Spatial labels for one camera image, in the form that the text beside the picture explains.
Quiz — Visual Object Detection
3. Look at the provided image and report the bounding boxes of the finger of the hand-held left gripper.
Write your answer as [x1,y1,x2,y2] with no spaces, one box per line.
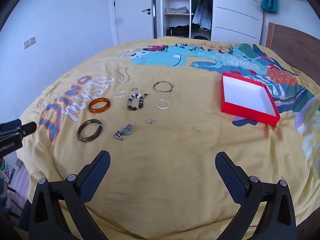
[21,121,37,138]

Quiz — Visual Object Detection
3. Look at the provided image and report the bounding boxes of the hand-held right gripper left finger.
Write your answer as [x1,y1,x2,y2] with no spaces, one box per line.
[29,150,111,240]

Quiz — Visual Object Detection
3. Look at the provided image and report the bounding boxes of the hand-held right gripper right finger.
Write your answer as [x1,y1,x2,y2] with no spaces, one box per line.
[215,151,297,240]

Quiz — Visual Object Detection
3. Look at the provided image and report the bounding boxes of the red jewelry box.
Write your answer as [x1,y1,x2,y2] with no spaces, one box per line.
[220,72,281,126]

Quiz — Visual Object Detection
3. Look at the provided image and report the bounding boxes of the green white carton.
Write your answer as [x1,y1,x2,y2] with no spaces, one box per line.
[3,152,18,184]

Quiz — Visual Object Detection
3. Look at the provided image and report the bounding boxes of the dark brown bangle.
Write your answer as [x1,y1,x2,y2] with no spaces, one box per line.
[77,119,104,143]

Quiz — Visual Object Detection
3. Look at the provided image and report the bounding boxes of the silver wristwatch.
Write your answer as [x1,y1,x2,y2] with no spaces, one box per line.
[113,123,133,142]

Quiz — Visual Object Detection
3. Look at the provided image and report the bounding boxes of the amber orange bangle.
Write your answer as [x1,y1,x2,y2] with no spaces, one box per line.
[88,97,111,114]

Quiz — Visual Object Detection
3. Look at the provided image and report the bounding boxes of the yellow printed blanket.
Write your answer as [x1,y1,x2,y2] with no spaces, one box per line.
[18,36,320,233]

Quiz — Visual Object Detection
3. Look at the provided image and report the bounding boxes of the thin metal bangle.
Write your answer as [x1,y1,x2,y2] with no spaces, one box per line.
[153,80,174,93]

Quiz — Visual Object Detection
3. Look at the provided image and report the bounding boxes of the wooden headboard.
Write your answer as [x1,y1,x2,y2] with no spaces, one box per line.
[265,22,320,72]

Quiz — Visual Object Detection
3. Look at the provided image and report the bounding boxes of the folded black clothes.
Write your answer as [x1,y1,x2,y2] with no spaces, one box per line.
[166,25,190,37]

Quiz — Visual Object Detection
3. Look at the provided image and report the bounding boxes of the white door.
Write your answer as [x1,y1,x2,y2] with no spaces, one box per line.
[113,0,155,46]

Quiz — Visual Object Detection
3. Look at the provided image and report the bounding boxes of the light blue hanging jacket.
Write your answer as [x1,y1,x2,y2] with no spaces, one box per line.
[191,2,213,31]

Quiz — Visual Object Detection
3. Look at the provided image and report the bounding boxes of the white wardrobe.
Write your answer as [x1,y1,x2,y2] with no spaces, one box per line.
[158,0,265,42]

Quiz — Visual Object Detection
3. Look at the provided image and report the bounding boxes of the folded beige clothes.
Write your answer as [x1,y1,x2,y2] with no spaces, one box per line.
[164,6,188,14]

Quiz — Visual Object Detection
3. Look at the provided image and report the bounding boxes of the beaded bracelet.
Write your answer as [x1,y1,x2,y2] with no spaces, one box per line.
[126,93,151,111]

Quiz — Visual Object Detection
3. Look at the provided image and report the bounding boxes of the wall switch panel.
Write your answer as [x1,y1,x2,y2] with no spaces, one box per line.
[23,36,36,49]

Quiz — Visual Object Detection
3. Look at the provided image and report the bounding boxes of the silver chain necklace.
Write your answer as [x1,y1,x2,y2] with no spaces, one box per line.
[117,66,131,84]

